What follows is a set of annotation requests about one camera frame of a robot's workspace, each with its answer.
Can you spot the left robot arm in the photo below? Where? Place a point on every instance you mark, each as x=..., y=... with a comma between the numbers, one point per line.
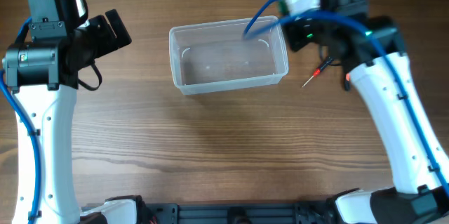
x=40, y=80

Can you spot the black red screwdriver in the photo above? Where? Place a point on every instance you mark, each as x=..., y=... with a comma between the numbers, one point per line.
x=326, y=62

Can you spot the orange black needle-nose pliers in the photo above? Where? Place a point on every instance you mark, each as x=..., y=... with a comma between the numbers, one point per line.
x=346, y=84

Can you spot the clear plastic container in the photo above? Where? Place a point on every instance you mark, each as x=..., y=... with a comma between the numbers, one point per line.
x=214, y=56

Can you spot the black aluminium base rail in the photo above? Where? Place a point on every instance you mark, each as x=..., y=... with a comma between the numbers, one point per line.
x=313, y=212

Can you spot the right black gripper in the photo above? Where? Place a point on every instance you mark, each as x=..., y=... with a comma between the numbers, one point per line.
x=295, y=41

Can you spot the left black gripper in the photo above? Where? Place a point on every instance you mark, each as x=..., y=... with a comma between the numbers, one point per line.
x=109, y=42

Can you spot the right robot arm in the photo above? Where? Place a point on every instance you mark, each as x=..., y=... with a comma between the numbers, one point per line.
x=371, y=51

